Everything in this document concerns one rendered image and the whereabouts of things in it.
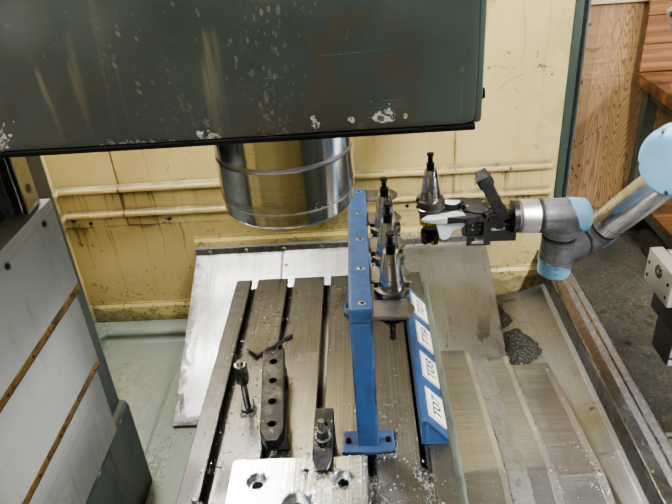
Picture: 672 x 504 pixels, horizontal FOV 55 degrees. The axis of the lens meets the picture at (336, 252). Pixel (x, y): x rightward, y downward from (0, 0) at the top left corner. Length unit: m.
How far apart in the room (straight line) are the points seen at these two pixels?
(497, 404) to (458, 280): 0.45
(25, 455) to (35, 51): 0.64
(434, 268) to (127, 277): 0.97
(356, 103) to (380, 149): 1.23
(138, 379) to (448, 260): 0.99
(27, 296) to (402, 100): 0.68
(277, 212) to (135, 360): 1.46
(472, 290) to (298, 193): 1.25
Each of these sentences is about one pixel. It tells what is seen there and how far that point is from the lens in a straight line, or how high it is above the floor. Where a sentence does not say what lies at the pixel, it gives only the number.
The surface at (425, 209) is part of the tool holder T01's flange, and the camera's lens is 1.38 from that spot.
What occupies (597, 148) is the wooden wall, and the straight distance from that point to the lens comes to 3.82.
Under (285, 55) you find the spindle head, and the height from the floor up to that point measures 1.70.
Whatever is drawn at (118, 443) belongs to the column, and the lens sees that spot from 1.47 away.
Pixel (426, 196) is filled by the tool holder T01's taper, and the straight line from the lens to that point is 1.38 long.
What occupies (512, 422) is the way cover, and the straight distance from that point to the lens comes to 1.55.
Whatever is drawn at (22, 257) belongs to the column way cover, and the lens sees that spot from 1.06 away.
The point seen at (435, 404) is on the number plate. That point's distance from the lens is 1.30.
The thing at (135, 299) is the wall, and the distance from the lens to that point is 2.20.
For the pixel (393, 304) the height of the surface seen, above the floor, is 1.22.
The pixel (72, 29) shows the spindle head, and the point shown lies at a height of 1.74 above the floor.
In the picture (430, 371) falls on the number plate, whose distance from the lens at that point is 1.37.
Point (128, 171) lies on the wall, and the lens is 1.97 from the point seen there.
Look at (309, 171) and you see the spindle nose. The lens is 0.69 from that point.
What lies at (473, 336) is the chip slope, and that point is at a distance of 1.82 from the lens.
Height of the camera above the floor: 1.84
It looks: 30 degrees down
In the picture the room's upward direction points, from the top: 5 degrees counter-clockwise
